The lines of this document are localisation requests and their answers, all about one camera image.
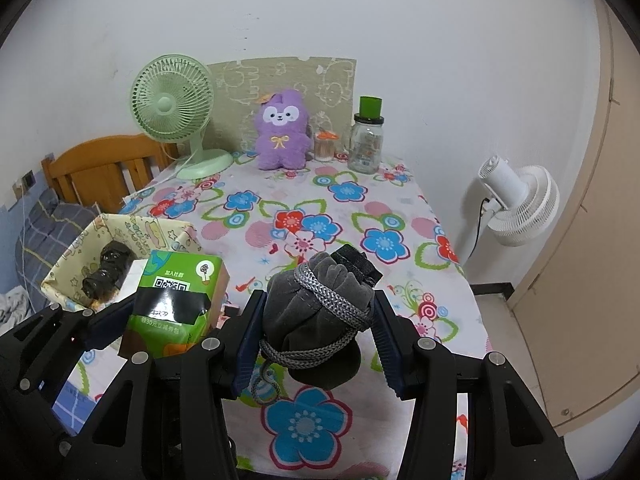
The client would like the black plastic bundle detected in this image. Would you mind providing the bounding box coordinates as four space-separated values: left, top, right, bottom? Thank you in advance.
81 240 134 301

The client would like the toothpick jar orange lid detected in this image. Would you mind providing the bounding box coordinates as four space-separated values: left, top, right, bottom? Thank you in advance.
314 130 340 162

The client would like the green desk fan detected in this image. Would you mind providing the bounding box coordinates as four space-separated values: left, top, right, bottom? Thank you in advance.
129 54 233 180

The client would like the blue plaid pillow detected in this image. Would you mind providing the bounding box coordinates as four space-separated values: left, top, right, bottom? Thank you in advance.
15 188 100 313

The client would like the glass jar green lid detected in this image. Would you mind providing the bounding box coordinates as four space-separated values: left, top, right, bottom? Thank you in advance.
347 96 384 174

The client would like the wooden chair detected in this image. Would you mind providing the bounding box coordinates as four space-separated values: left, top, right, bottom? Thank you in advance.
41 133 178 214

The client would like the yellow cartoon fabric storage box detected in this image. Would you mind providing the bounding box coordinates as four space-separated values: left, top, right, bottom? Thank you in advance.
40 214 203 311

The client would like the white desk fan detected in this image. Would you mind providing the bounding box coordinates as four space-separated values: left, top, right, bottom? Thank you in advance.
477 155 560 247

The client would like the purple plush toy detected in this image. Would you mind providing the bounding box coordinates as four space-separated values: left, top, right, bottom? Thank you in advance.
254 89 311 170

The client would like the green tissue pack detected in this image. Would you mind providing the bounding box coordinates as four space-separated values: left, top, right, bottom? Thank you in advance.
118 249 229 359

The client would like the floral tablecloth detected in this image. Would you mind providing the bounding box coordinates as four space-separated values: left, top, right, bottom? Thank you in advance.
52 148 494 480

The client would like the white crumpled cloth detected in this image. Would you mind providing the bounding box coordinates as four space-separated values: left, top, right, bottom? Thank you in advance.
0 285 35 335

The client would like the beige patterned cardboard panel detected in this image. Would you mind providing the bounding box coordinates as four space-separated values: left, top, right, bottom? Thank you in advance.
203 56 357 152

